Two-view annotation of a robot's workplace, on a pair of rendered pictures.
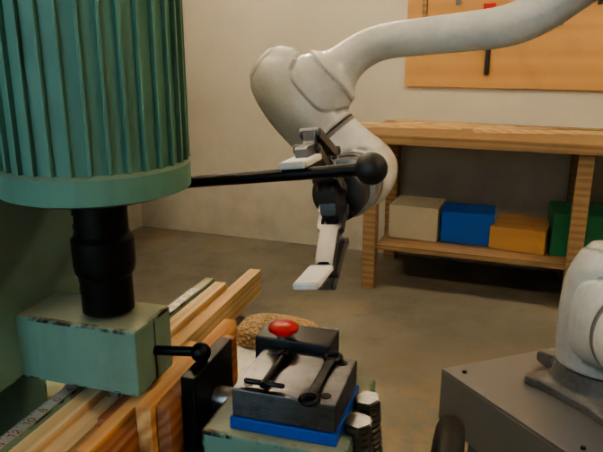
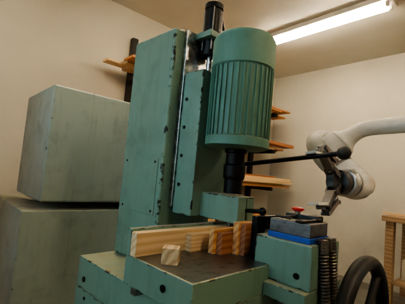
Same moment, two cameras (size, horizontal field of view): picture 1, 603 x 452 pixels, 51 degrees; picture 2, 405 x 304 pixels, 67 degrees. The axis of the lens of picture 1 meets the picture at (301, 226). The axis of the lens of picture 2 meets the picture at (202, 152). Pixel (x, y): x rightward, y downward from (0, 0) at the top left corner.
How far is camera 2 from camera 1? 31 cm
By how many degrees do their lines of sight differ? 34
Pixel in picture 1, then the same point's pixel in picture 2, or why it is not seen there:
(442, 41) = (396, 126)
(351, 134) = (349, 164)
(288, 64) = (322, 135)
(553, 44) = not seen: outside the picture
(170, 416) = (246, 228)
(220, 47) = (311, 171)
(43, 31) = (227, 89)
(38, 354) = (205, 206)
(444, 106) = not seen: outside the picture
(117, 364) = (231, 210)
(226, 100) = (311, 195)
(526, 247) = not seen: outside the picture
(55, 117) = (226, 114)
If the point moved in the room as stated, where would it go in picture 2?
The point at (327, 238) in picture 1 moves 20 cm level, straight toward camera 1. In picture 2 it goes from (328, 194) to (316, 195)
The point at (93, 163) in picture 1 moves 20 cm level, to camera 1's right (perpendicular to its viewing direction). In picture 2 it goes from (234, 129) to (319, 131)
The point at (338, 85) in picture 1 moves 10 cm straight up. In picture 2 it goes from (344, 143) to (345, 115)
